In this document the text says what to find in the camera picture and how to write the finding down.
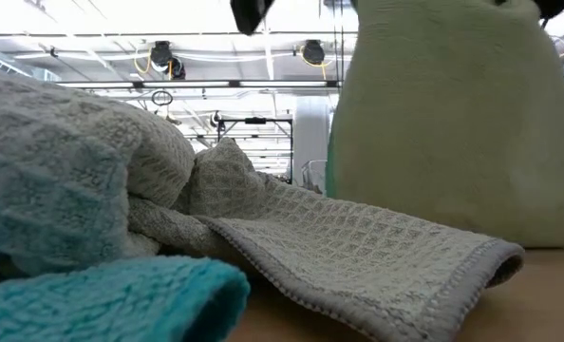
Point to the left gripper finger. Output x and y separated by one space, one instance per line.
251 14

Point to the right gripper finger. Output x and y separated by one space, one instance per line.
555 7

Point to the pale green microfiber towel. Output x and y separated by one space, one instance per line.
453 119

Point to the grey waffle microfiber towel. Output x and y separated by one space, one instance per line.
358 247

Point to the turquoise blue microfiber towel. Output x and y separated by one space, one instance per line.
97 304

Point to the long ceiling light bar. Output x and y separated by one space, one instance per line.
187 84

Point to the white building column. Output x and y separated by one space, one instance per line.
310 138

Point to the black background rig frame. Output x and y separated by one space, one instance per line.
256 121

